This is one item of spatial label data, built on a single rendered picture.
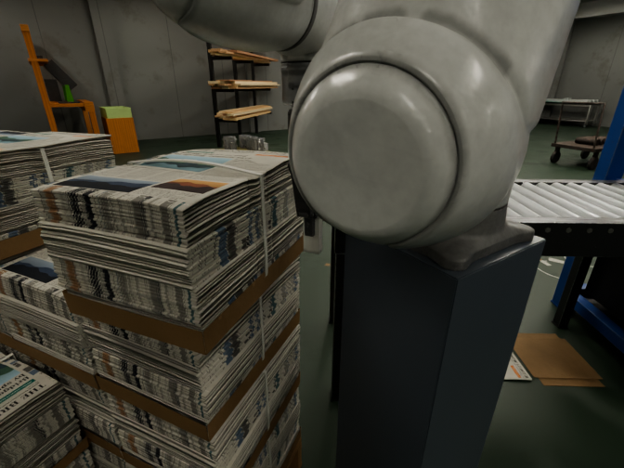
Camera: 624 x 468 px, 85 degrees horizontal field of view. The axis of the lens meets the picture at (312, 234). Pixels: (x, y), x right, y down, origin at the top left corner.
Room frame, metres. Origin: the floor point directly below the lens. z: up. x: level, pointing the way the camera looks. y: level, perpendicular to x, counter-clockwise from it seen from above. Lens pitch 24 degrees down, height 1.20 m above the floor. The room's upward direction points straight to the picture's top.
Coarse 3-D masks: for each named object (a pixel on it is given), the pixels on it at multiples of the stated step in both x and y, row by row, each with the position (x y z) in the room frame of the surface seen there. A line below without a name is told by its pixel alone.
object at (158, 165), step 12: (156, 168) 0.61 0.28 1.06; (168, 168) 0.61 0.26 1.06; (180, 168) 0.61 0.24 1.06; (192, 168) 0.61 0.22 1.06; (204, 168) 0.62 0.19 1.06; (216, 168) 0.62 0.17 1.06; (252, 180) 0.54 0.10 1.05; (264, 180) 0.58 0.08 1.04; (252, 192) 0.55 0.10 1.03; (264, 192) 0.58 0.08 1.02; (252, 204) 0.54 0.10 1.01; (252, 216) 0.53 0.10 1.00; (264, 252) 0.56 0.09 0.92; (264, 264) 0.55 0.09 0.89
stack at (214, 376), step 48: (0, 288) 0.63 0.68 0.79; (48, 288) 0.58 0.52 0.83; (288, 288) 0.70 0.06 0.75; (48, 336) 0.58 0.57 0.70; (96, 336) 0.52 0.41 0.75; (144, 336) 0.47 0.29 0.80; (240, 336) 0.53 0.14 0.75; (144, 384) 0.47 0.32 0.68; (192, 384) 0.43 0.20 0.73; (288, 384) 0.69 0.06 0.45; (96, 432) 0.56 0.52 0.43; (144, 432) 0.49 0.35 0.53; (240, 432) 0.50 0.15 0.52; (288, 432) 0.68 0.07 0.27
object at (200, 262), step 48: (48, 192) 0.48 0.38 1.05; (96, 192) 0.45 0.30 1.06; (144, 192) 0.45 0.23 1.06; (192, 192) 0.45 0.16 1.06; (240, 192) 0.51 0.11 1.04; (48, 240) 0.48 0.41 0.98; (96, 240) 0.44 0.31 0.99; (144, 240) 0.41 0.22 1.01; (192, 240) 0.40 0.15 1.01; (240, 240) 0.50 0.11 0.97; (96, 288) 0.45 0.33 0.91; (144, 288) 0.41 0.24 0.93; (192, 288) 0.38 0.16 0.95; (240, 288) 0.48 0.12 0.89
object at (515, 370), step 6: (510, 360) 1.23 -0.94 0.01; (516, 360) 1.23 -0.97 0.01; (510, 366) 1.20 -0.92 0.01; (516, 366) 1.20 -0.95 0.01; (522, 366) 1.20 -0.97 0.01; (510, 372) 1.16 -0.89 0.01; (516, 372) 1.16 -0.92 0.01; (522, 372) 1.16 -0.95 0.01; (504, 378) 1.13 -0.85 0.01; (510, 378) 1.13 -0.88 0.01; (516, 378) 1.13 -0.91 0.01; (522, 378) 1.13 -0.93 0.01; (528, 378) 1.13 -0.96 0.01
